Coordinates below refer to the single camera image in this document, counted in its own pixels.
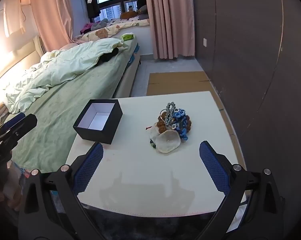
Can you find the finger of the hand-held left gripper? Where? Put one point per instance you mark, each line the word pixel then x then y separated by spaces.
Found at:
pixel 14 120
pixel 25 125

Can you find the white hanging cloth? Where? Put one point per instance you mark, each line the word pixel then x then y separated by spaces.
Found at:
pixel 13 15

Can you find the window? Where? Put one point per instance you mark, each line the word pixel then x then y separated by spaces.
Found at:
pixel 110 11

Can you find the pink cloth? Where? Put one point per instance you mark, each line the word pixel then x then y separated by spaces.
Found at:
pixel 86 28

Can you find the pink pillow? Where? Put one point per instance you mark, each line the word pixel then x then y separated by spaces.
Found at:
pixel 66 46

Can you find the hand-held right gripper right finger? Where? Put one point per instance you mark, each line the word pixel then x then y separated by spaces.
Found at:
pixel 213 165

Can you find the black garment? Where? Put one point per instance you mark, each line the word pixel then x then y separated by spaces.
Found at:
pixel 110 55

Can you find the bear print blanket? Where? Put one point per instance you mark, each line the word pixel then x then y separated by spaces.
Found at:
pixel 115 27

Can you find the white shell disc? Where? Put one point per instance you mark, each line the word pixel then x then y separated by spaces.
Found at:
pixel 168 142

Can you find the green tissue pack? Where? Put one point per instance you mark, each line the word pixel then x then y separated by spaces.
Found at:
pixel 127 37

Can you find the silver bangle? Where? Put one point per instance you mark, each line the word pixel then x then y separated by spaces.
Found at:
pixel 161 113

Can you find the brown plush toy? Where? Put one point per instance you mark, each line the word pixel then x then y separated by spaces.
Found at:
pixel 129 14

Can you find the dark pillow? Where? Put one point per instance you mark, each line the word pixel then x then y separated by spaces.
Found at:
pixel 142 8

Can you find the white wall socket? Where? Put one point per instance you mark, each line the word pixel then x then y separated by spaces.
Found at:
pixel 205 42

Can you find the grey plush toy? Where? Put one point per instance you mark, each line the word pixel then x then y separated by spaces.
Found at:
pixel 100 25

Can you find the cardboard sheet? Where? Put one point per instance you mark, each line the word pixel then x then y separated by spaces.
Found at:
pixel 175 83

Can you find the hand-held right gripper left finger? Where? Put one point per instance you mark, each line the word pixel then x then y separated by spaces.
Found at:
pixel 88 165

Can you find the bed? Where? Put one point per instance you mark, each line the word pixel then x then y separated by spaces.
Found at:
pixel 65 110

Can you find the light green duvet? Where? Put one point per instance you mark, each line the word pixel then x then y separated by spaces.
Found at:
pixel 65 67

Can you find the patterned cloth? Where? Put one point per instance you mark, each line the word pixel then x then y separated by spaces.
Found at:
pixel 16 173

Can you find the black gift box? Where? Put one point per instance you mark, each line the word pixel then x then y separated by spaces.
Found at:
pixel 100 135

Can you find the pink curtain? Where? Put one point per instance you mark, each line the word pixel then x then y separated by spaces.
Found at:
pixel 53 12
pixel 170 17

